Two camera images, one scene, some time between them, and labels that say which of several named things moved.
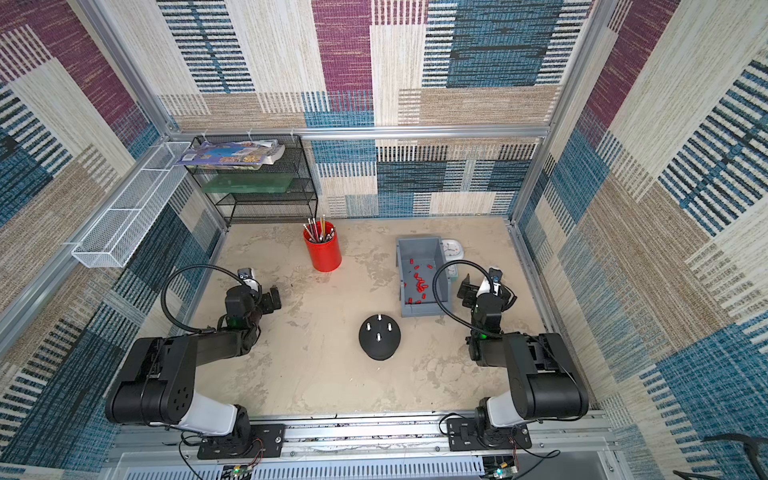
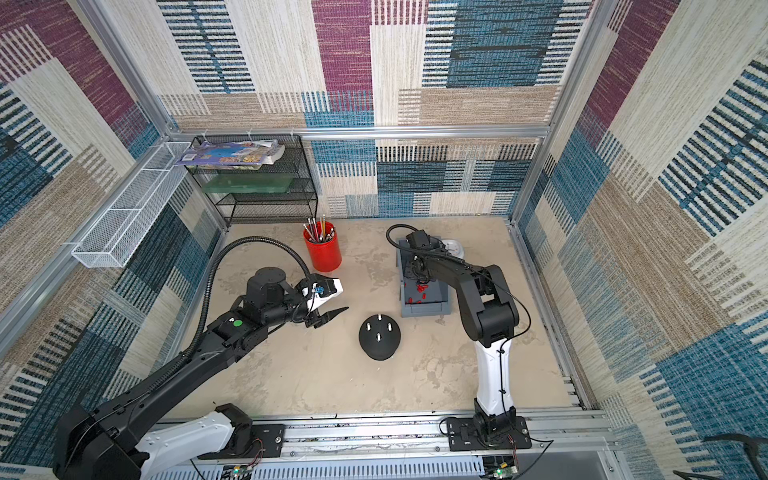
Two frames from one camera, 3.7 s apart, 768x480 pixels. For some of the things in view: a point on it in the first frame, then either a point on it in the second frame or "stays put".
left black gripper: (266, 301) → (312, 321)
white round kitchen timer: (453, 250) stays put
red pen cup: (322, 241) stays put
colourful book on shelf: (233, 154) stays put
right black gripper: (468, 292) → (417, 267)
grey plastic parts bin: (419, 258) stays put
